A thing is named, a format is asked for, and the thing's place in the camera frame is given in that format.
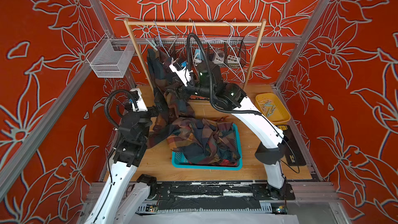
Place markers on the black box with label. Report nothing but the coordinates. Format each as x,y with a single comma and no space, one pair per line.
293,155

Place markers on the white wire hanger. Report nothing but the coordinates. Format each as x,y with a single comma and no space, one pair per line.
190,58

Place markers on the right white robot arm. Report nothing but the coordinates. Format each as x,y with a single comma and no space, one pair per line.
201,77

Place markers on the white wire basket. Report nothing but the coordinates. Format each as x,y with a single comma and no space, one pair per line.
111,57

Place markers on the white button box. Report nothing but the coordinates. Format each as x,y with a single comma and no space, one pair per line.
233,61

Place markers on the teal box with cable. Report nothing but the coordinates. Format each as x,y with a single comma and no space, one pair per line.
198,57

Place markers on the wooden clothes rack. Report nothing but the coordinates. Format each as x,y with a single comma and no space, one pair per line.
128,24

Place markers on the black wire basket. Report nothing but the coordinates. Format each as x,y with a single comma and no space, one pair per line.
179,47

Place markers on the clothespins in yellow tray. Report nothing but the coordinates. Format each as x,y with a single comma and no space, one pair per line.
268,107

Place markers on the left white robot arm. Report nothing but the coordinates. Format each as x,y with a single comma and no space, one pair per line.
114,205

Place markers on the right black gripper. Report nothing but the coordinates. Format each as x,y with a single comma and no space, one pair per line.
182,89

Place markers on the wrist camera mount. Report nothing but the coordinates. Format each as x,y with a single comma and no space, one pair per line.
136,101
181,70

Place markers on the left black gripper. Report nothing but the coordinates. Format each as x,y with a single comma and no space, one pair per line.
154,112

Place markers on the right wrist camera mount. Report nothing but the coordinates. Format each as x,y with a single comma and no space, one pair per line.
181,70

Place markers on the white switch box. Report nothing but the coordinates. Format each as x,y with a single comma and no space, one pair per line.
218,57

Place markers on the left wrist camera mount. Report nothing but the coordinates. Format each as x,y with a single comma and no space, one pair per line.
136,101

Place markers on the yellow plastic tray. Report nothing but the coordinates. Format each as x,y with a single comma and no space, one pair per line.
282,115

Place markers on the mint clothespin shirt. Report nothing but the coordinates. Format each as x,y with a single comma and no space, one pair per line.
152,43

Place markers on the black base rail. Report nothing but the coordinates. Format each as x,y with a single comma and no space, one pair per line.
221,196

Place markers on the teal plastic basket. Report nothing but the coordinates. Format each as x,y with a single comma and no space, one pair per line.
180,161

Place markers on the dark multicolour plaid shirt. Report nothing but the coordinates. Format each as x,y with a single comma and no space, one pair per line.
205,142

